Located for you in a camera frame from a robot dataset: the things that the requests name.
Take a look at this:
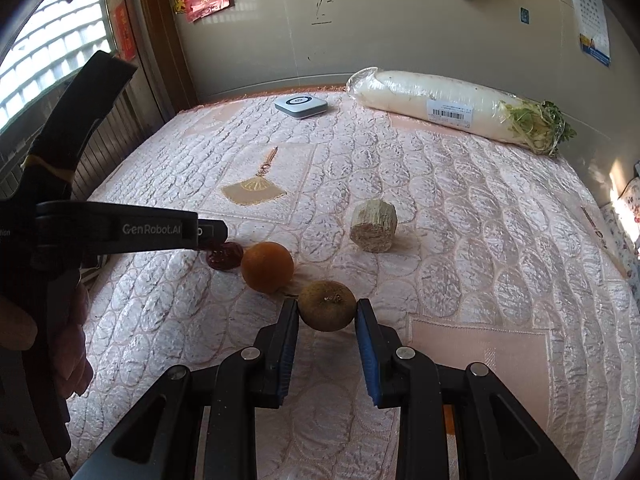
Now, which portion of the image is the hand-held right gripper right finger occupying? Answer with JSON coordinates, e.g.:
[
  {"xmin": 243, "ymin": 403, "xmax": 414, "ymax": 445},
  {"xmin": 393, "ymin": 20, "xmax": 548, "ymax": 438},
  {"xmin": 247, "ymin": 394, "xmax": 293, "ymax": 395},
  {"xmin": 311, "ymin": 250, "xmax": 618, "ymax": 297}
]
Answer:
[{"xmin": 355, "ymin": 298, "xmax": 581, "ymax": 480}]

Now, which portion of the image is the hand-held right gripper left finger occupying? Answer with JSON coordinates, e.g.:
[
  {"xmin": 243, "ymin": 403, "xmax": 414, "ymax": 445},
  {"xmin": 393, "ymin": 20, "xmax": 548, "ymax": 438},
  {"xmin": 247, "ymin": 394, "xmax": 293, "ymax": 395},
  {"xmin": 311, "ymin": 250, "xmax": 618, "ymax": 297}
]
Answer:
[{"xmin": 74, "ymin": 299, "xmax": 301, "ymax": 480}]

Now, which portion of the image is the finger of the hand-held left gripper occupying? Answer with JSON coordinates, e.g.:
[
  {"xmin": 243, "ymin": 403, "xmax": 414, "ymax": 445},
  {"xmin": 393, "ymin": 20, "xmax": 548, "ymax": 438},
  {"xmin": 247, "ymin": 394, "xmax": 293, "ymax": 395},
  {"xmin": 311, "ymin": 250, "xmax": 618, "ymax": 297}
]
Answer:
[{"xmin": 196, "ymin": 218, "xmax": 229, "ymax": 252}]

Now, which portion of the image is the red date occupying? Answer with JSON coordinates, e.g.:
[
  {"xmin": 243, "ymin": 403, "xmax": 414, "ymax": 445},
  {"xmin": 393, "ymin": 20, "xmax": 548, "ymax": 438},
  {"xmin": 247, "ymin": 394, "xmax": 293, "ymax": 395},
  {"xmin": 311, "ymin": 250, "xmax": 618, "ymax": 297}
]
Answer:
[{"xmin": 206, "ymin": 241, "xmax": 245, "ymax": 272}]

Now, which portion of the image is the brown longan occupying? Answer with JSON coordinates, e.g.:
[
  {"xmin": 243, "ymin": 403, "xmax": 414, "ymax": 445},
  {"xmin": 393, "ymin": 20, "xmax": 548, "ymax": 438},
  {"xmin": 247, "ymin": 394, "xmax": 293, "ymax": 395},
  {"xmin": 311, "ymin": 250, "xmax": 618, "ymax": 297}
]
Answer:
[{"xmin": 298, "ymin": 281, "xmax": 357, "ymax": 332}]

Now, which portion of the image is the person's left hand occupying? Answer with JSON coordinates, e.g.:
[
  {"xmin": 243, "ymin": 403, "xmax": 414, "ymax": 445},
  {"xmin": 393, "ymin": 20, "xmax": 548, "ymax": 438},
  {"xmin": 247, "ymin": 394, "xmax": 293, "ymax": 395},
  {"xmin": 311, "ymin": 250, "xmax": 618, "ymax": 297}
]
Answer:
[{"xmin": 54, "ymin": 272, "xmax": 94, "ymax": 398}]

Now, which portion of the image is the mandarin orange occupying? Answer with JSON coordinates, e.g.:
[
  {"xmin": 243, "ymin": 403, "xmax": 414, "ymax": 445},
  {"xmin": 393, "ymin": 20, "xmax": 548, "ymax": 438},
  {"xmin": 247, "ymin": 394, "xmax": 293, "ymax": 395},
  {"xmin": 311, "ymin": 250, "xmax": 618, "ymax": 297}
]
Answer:
[{"xmin": 241, "ymin": 241, "xmax": 295, "ymax": 293}]

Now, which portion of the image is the cylinder pale fibrous chunk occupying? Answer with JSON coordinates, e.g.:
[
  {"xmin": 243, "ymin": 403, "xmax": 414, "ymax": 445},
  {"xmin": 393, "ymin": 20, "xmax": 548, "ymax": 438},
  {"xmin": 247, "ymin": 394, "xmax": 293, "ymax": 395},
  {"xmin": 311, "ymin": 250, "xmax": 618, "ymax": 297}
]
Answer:
[{"xmin": 349, "ymin": 199, "xmax": 399, "ymax": 253}]

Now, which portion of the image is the pink quilted bedspread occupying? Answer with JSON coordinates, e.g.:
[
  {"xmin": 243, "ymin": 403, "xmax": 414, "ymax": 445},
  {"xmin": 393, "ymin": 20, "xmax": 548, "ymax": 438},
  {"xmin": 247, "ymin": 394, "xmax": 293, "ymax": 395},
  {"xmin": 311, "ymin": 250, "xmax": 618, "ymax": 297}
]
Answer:
[{"xmin": 65, "ymin": 87, "xmax": 640, "ymax": 480}]

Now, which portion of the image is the flat white electronic device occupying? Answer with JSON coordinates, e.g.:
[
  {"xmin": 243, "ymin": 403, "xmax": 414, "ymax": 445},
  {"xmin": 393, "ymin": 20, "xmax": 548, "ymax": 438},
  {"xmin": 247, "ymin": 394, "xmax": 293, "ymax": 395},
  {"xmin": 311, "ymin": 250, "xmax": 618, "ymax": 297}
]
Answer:
[{"xmin": 274, "ymin": 95, "xmax": 329, "ymax": 120}]

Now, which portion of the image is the window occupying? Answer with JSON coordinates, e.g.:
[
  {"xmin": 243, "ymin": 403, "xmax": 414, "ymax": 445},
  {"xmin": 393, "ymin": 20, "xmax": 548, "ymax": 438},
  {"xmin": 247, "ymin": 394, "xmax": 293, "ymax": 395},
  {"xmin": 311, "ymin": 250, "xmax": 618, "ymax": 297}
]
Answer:
[{"xmin": 0, "ymin": 0, "xmax": 112, "ymax": 131}]

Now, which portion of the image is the red paper strip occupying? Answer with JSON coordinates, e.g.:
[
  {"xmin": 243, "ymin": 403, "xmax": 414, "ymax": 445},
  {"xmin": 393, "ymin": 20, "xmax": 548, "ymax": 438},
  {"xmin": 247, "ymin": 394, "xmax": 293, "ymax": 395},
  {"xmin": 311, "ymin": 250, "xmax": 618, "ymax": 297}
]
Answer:
[{"xmin": 114, "ymin": 2, "xmax": 137, "ymax": 61}]

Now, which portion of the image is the plastic-wrapped white daikon radish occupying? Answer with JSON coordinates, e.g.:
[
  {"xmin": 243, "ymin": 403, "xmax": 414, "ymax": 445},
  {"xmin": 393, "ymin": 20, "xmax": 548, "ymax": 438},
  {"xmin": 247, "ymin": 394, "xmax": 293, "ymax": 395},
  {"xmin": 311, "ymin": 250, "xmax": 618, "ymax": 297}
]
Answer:
[{"xmin": 346, "ymin": 67, "xmax": 577, "ymax": 157}]

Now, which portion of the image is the floral cloth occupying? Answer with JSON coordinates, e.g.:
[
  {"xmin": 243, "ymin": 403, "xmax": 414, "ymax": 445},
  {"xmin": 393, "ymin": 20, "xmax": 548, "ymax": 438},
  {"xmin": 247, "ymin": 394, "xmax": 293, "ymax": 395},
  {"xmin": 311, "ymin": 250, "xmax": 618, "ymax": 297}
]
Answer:
[{"xmin": 600, "ymin": 190, "xmax": 640, "ymax": 261}]

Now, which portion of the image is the slatted wooden wall panel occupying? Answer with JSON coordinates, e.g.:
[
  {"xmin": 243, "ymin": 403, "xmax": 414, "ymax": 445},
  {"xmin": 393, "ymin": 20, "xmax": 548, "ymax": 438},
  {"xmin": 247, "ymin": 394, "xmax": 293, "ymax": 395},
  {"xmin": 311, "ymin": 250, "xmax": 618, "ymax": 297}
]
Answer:
[{"xmin": 75, "ymin": 80, "xmax": 168, "ymax": 201}]

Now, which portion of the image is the brown wooden post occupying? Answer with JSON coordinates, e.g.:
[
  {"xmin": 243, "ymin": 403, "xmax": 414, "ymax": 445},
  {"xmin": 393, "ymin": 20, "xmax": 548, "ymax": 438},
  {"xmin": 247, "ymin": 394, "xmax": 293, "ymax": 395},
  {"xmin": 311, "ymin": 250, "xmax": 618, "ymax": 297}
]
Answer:
[{"xmin": 120, "ymin": 0, "xmax": 201, "ymax": 121}]

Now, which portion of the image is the wall calendar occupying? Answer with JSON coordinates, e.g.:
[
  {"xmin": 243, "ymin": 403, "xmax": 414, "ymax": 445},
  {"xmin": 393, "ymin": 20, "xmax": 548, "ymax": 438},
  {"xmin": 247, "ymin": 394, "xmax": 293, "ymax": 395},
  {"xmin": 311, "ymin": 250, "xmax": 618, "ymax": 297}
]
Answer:
[{"xmin": 566, "ymin": 0, "xmax": 612, "ymax": 67}]

